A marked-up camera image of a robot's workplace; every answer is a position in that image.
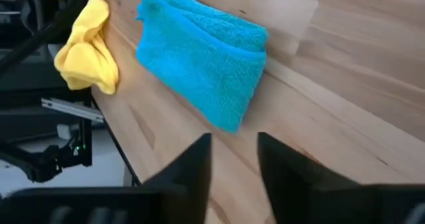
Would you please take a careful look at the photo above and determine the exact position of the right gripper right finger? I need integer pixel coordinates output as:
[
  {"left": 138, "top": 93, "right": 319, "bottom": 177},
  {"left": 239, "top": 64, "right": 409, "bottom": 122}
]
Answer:
[{"left": 258, "top": 132, "right": 366, "bottom": 224}]

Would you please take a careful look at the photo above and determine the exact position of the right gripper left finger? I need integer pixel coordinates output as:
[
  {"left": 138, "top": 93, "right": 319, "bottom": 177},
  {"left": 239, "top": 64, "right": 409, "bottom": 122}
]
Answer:
[{"left": 142, "top": 133, "right": 213, "bottom": 224}]

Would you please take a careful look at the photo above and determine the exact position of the teal microfiber towel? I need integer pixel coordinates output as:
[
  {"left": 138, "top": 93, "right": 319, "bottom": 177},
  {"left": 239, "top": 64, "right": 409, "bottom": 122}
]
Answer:
[{"left": 135, "top": 0, "right": 269, "bottom": 134}]

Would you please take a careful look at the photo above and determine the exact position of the yellow microfiber towel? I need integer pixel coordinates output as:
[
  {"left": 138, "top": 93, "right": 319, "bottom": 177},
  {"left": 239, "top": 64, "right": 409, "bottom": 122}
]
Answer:
[{"left": 54, "top": 0, "right": 120, "bottom": 96}]

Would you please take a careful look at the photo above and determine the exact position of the silver metal bracket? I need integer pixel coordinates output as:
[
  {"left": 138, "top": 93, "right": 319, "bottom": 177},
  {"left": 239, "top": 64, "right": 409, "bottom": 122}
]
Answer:
[{"left": 41, "top": 97, "right": 104, "bottom": 124}]

